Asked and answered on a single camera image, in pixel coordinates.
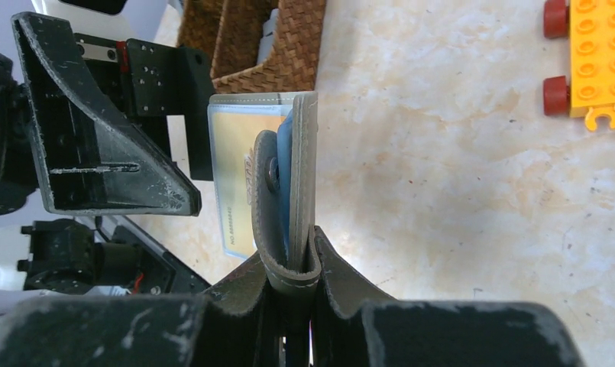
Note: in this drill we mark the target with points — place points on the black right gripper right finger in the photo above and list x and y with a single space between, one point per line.
355 323

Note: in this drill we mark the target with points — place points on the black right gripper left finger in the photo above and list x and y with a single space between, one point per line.
229 324

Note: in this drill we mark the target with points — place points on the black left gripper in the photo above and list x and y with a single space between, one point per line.
101 126

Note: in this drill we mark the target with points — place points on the gold credit card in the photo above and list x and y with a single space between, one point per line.
233 137

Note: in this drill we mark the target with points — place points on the blue credit card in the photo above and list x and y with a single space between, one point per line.
284 158

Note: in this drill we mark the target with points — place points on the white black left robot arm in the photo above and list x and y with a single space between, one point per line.
48 257

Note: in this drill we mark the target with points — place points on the brown wicker basket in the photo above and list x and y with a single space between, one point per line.
256 46

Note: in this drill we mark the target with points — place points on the yellow red toy brick car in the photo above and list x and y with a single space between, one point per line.
588 92

